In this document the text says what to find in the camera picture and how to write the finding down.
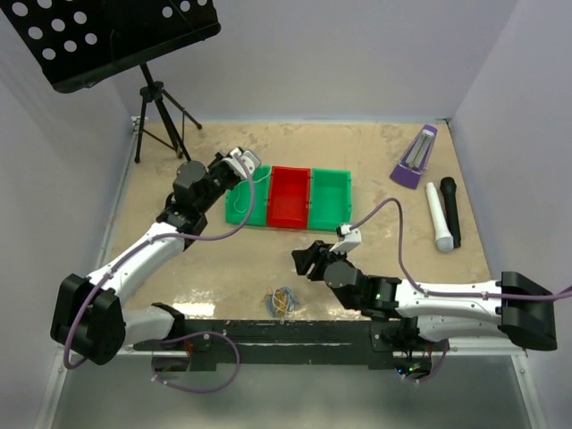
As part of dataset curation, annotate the white wire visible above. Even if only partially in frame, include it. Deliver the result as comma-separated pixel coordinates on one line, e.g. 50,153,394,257
231,172,272,215

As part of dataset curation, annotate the yellow wire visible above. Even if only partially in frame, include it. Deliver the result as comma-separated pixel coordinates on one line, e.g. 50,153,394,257
266,288,296,324

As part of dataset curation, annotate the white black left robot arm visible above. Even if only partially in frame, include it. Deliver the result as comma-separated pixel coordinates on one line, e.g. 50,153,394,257
50,147,261,370

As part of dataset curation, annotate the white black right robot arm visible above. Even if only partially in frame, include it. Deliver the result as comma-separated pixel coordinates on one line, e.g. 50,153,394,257
291,240,558,351

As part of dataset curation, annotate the left green plastic bin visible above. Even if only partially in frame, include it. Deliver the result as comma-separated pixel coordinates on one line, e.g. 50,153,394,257
225,165,272,227

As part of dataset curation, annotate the green plastic bin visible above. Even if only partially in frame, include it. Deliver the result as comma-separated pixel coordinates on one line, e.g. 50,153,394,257
307,169,352,231
225,165,272,227

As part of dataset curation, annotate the red plastic bin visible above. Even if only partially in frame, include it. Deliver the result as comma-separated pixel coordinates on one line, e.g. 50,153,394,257
266,165,311,229

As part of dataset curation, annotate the right green plastic bin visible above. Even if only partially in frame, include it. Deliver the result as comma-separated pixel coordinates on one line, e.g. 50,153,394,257
307,169,352,231

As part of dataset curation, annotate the white microphone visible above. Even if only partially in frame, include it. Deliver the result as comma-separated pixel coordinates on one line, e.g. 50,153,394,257
425,182,454,253

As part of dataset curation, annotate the purple metronome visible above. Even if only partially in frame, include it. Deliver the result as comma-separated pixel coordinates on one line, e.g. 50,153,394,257
390,124,438,189

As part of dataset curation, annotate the black microphone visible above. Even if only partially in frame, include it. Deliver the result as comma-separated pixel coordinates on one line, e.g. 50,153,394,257
440,176,461,248

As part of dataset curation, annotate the black music stand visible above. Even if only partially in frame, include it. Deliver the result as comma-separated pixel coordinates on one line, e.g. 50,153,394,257
1,1,221,158

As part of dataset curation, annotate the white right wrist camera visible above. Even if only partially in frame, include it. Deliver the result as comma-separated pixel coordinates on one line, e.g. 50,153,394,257
330,223,362,255

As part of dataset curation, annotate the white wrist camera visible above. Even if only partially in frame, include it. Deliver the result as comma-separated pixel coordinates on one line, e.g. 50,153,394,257
223,147,261,180
330,223,362,255

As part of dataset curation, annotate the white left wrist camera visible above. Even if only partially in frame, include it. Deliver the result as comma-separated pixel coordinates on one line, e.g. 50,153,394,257
223,147,261,180

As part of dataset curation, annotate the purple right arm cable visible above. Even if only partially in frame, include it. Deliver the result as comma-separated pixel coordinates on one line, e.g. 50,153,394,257
348,197,572,301

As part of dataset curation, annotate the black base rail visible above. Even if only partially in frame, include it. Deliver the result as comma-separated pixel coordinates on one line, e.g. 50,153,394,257
134,319,446,371

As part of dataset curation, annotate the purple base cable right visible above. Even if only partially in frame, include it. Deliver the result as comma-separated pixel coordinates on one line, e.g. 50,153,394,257
397,334,450,384

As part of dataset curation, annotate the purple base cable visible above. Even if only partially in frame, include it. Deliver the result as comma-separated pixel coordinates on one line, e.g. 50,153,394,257
397,334,450,384
150,329,242,395

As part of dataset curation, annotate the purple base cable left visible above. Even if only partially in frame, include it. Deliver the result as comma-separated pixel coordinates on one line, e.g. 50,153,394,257
150,329,242,395

